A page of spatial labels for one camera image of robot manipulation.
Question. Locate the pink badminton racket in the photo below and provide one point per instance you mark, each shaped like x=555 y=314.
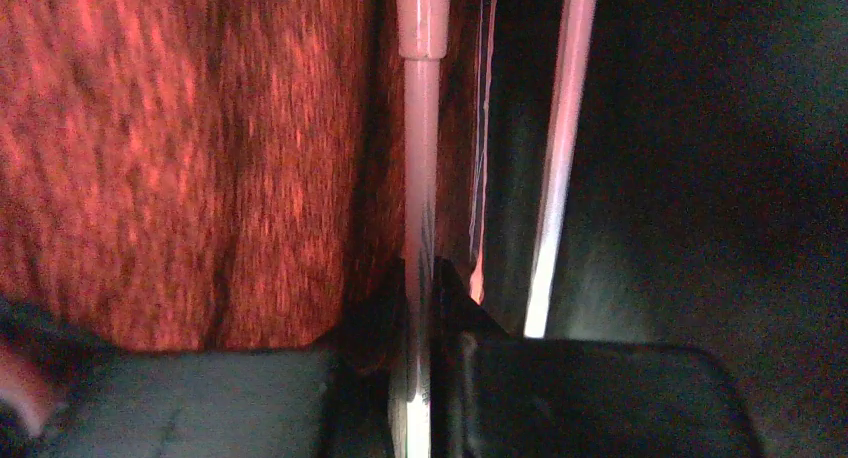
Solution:
x=423 y=36
x=574 y=38

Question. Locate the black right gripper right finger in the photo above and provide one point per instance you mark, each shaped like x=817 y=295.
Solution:
x=496 y=395

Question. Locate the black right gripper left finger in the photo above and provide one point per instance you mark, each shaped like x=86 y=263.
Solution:
x=67 y=393

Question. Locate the pink racket cover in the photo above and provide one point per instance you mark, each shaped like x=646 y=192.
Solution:
x=228 y=174

